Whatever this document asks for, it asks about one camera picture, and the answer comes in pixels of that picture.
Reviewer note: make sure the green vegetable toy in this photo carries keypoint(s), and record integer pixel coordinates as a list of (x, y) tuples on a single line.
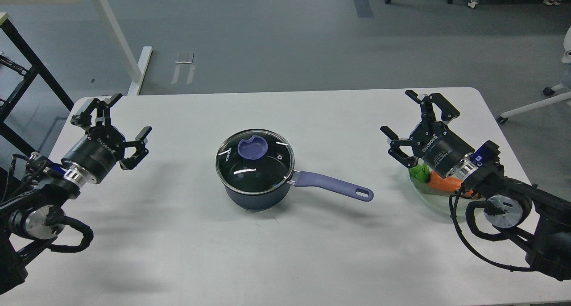
[(421, 173)]

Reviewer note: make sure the black metal rack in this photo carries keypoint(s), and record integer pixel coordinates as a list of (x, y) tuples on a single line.
[(28, 76)]

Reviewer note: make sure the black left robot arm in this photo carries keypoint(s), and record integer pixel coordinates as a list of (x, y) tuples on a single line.
[(32, 217)]

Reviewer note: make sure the orange carrot toy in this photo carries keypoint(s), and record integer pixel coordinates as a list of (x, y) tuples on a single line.
[(449, 184)]

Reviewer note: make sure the glass pot lid purple knob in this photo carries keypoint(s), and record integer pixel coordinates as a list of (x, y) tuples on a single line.
[(254, 161)]

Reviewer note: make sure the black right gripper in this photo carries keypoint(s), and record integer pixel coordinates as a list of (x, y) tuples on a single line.
[(439, 147)]

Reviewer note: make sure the clear glass bowl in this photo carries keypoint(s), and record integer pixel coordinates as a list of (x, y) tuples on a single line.
[(436, 200)]

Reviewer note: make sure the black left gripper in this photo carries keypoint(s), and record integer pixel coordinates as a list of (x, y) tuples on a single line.
[(103, 145)]

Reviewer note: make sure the white desk frame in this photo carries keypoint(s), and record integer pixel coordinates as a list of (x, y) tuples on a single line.
[(82, 43)]

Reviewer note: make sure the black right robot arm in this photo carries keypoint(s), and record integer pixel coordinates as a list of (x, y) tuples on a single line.
[(499, 208)]

